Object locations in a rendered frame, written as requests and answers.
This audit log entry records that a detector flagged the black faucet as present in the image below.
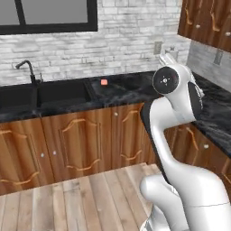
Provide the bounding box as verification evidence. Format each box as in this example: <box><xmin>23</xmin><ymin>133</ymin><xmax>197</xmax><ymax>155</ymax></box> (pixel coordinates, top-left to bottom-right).
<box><xmin>15</xmin><ymin>60</ymin><xmax>42</xmax><ymax>87</ymax></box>

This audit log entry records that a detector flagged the wooden cabinet door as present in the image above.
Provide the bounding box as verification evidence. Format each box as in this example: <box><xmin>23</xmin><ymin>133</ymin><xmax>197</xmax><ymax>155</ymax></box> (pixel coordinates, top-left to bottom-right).
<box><xmin>164</xmin><ymin>122</ymin><xmax>225</xmax><ymax>181</ymax></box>
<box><xmin>0</xmin><ymin>117</ymin><xmax>58</xmax><ymax>197</ymax></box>
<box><xmin>177</xmin><ymin>0</ymin><xmax>209</xmax><ymax>42</ymax></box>
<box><xmin>220</xmin><ymin>155</ymin><xmax>231</xmax><ymax>201</ymax></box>
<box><xmin>41</xmin><ymin>108</ymin><xmax>114</xmax><ymax>184</ymax></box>
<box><xmin>111</xmin><ymin>102</ymin><xmax>157</xmax><ymax>171</ymax></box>
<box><xmin>205</xmin><ymin>0</ymin><xmax>231</xmax><ymax>54</ymax></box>

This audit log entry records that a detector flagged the black sink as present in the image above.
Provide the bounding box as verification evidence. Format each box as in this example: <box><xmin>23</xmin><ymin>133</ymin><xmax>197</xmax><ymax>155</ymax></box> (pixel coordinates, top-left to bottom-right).
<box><xmin>0</xmin><ymin>80</ymin><xmax>95</xmax><ymax>112</ymax></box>

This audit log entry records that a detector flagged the grey wall outlet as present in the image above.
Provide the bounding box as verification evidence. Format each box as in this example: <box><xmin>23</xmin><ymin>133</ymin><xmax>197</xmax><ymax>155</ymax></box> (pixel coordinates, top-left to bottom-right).
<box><xmin>153</xmin><ymin>41</ymin><xmax>163</xmax><ymax>56</ymax></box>
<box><xmin>164</xmin><ymin>45</ymin><xmax>180</xmax><ymax>62</ymax></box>
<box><xmin>213</xmin><ymin>49</ymin><xmax>225</xmax><ymax>66</ymax></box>

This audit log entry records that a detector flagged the wooden lower cabinet door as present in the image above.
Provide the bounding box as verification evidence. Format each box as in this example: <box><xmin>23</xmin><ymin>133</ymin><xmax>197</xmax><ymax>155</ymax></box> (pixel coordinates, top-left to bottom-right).
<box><xmin>41</xmin><ymin>108</ymin><xmax>114</xmax><ymax>184</ymax></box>
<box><xmin>164</xmin><ymin>122</ymin><xmax>225</xmax><ymax>181</ymax></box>
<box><xmin>0</xmin><ymin>117</ymin><xmax>58</xmax><ymax>197</ymax></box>
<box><xmin>220</xmin><ymin>155</ymin><xmax>231</xmax><ymax>201</ymax></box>
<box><xmin>111</xmin><ymin>102</ymin><xmax>157</xmax><ymax>171</ymax></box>

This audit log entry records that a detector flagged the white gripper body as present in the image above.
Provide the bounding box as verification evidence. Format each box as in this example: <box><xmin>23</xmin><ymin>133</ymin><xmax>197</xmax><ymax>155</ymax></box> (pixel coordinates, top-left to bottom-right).
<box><xmin>158</xmin><ymin>52</ymin><xmax>179</xmax><ymax>68</ymax></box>

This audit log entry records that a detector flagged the wooden upper cabinet door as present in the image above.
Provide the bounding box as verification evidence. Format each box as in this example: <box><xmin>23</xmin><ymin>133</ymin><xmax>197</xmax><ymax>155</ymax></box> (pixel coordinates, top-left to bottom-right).
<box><xmin>205</xmin><ymin>0</ymin><xmax>231</xmax><ymax>54</ymax></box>
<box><xmin>177</xmin><ymin>0</ymin><xmax>209</xmax><ymax>42</ymax></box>

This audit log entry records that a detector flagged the black framed window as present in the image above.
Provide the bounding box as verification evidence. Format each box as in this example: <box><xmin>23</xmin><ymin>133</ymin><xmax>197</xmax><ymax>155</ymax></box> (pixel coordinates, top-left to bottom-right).
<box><xmin>0</xmin><ymin>0</ymin><xmax>99</xmax><ymax>36</ymax></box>

